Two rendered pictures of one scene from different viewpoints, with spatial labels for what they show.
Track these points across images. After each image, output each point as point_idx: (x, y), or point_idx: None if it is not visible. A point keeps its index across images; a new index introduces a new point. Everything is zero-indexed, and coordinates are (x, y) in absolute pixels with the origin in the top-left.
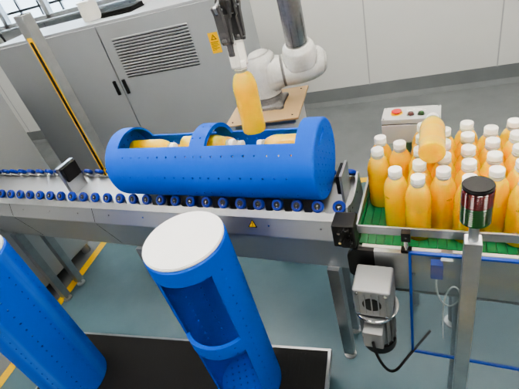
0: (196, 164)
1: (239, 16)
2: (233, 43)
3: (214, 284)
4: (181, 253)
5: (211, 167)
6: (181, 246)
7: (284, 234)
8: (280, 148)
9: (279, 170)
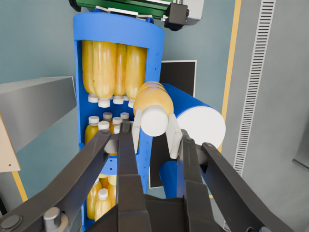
0: (149, 153)
1: (88, 171)
2: (185, 137)
3: None
4: (213, 128)
5: (151, 138)
6: (206, 131)
7: None
8: (151, 66)
9: (160, 68)
